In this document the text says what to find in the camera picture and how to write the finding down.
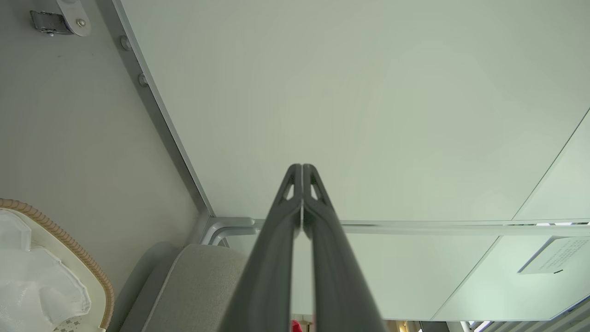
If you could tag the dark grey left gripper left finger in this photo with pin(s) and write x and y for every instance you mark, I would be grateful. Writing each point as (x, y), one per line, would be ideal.
(267, 272)

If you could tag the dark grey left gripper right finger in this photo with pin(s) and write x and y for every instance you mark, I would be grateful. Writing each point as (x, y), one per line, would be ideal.
(336, 276)

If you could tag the red fleece garment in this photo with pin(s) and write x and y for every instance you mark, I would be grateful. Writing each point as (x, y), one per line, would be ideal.
(295, 326)

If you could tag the wicker rimmed laundry basket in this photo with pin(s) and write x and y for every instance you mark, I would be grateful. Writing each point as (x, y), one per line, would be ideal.
(99, 283)

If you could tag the white sheer clothing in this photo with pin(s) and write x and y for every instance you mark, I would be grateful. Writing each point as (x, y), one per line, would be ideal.
(37, 281)

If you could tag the beige grey fabric sofa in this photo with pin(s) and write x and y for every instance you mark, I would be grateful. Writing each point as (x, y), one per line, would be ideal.
(193, 290)

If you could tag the white grey patterned cloth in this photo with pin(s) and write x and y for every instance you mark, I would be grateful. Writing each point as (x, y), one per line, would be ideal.
(69, 325)

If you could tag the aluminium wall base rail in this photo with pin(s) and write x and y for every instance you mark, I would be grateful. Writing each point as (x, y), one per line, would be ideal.
(415, 227)
(156, 106)

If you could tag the white printed wall notice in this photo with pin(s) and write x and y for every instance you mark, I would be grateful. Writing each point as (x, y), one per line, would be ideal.
(557, 256)

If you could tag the metal caster wheel bracket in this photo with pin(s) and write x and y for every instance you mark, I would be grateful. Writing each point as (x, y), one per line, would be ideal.
(64, 18)

